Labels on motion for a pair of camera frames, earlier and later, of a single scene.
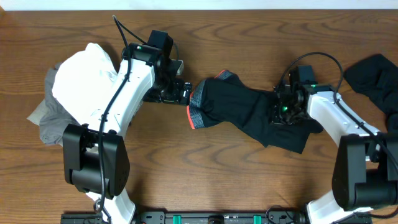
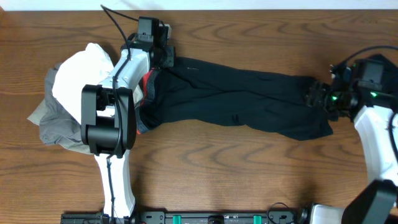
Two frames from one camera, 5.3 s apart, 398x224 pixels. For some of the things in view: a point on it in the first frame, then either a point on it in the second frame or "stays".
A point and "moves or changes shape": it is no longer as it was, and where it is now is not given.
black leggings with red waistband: [223, 98] moves or changes shape
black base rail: [203, 217] stays
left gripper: [185, 93] → [168, 56]
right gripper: [275, 117] → [318, 90]
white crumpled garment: [83, 82] stays
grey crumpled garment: [51, 115] stays
